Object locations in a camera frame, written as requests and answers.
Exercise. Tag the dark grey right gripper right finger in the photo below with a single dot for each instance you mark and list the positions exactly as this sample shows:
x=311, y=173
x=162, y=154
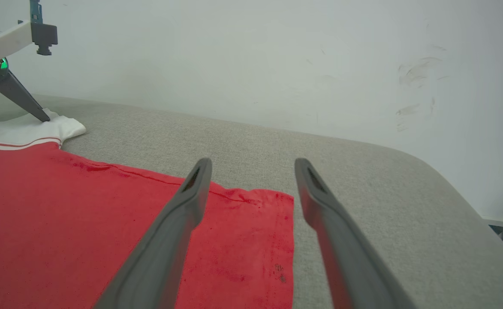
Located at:
x=350, y=266

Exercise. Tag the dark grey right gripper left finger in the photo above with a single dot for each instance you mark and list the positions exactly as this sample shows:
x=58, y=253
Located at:
x=161, y=257

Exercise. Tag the red garment with white sleeves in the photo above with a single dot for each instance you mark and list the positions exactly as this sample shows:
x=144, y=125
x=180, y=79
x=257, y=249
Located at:
x=62, y=214

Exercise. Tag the white flat board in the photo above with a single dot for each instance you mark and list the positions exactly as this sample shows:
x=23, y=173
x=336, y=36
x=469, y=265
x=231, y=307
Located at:
x=498, y=222

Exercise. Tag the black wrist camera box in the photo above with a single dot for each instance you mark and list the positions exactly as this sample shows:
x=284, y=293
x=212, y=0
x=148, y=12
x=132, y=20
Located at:
x=44, y=34

